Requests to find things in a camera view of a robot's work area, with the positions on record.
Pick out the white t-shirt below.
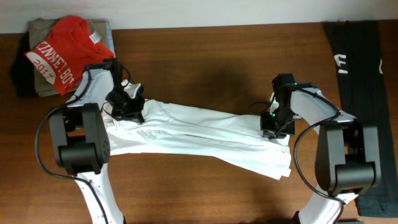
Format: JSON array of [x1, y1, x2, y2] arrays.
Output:
[[102, 100, 291, 180]]

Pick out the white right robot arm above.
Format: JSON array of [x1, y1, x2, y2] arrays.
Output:
[[261, 73, 381, 224]]

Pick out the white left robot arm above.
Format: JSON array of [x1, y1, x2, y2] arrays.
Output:
[[45, 58, 144, 223]]

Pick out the red folded printed t-shirt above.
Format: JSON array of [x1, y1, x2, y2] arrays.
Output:
[[25, 16, 114, 95]]

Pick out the black folded garment under stack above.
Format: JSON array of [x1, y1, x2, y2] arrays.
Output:
[[9, 32, 38, 98]]

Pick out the black garment with white letters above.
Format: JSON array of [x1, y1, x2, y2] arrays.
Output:
[[324, 21, 397, 218]]

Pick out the olive folded garment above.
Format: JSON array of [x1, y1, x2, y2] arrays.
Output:
[[24, 15, 115, 97]]

